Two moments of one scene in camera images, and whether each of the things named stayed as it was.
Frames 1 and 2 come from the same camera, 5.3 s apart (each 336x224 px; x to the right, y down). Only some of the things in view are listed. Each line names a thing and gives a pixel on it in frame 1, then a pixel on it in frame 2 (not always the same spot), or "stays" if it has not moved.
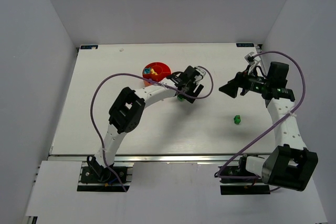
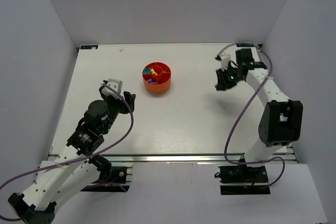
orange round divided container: (157, 71) stays
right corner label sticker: (246, 44) stays
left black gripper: (189, 91) to (125, 103)
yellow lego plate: (153, 72) stays
